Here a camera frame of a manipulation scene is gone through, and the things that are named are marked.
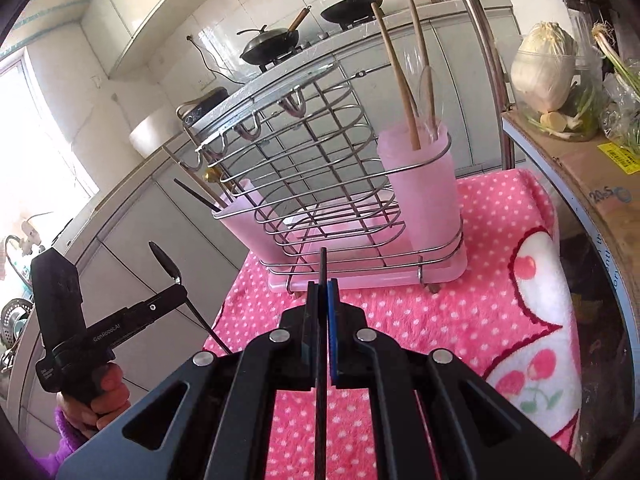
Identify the person's left hand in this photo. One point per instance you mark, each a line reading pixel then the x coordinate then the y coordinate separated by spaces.
pixel 107 400

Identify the chrome metal pole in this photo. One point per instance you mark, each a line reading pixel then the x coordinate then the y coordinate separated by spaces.
pixel 492 60

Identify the bag of green vegetables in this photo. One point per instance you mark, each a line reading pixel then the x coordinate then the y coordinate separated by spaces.
pixel 625 130

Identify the person's left forearm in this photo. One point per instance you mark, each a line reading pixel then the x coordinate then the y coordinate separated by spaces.
pixel 65 440

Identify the pink polka-dot blanket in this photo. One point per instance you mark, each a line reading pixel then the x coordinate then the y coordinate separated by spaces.
pixel 475 310

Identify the black plastic spoon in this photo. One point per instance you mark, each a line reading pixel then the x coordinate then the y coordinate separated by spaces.
pixel 162 260

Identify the gold flower-shaped spoon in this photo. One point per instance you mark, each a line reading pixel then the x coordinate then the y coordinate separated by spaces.
pixel 212 176

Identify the pink plastic utensil cup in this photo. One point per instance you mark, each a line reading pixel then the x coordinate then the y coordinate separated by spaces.
pixel 240 230
pixel 425 195

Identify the cardboard box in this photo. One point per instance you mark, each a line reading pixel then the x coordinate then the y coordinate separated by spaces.
pixel 575 170

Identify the dark blender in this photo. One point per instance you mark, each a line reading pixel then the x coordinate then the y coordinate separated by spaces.
pixel 585 0

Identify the white wall cabinet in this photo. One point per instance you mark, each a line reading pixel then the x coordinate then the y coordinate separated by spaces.
pixel 130 20

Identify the window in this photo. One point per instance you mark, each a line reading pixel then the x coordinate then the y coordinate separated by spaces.
pixel 30 135

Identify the black induction cooker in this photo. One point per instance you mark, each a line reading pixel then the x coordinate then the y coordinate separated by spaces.
pixel 205 105

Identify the napa cabbage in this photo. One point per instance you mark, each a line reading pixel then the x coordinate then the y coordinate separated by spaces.
pixel 542 70

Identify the ginger piece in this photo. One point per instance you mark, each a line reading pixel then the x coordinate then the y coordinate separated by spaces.
pixel 552 121

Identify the dark wooden chopstick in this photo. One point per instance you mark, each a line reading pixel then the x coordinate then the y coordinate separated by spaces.
pixel 195 194
pixel 323 265

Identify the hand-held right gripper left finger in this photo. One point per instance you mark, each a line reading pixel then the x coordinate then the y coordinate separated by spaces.
pixel 312 350

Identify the white pot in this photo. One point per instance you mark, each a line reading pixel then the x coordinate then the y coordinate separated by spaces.
pixel 155 135

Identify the green scallions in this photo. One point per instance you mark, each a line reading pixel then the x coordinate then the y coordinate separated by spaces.
pixel 617 65

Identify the light wooden chopstick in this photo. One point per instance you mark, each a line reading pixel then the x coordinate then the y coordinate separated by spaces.
pixel 392 65
pixel 419 35

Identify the metal strainer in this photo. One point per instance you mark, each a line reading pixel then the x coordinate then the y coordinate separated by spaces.
pixel 12 320

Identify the pink plastic drip tray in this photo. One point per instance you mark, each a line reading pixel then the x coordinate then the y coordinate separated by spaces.
pixel 380 277

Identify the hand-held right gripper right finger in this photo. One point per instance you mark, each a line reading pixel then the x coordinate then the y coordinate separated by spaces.
pixel 334 340

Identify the clear plastic spoon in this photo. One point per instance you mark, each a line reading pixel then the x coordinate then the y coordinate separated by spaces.
pixel 427 95

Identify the brown wooden chopstick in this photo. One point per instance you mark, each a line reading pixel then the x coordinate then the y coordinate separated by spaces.
pixel 192 175

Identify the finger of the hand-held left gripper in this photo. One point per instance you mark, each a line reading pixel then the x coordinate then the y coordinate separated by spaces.
pixel 162 302

